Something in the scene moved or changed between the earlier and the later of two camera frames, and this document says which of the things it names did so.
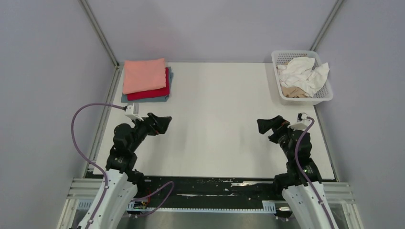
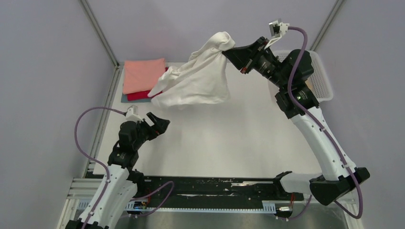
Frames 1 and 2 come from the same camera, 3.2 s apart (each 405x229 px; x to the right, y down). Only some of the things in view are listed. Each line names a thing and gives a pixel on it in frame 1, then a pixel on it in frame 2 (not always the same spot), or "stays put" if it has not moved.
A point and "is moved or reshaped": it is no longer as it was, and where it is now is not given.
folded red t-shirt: (164, 91) stays put
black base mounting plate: (171, 191) stays put
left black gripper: (162, 122) stays put
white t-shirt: (300, 72) is moved or reshaped
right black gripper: (263, 125) → (240, 56)
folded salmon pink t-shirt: (143, 75) stays put
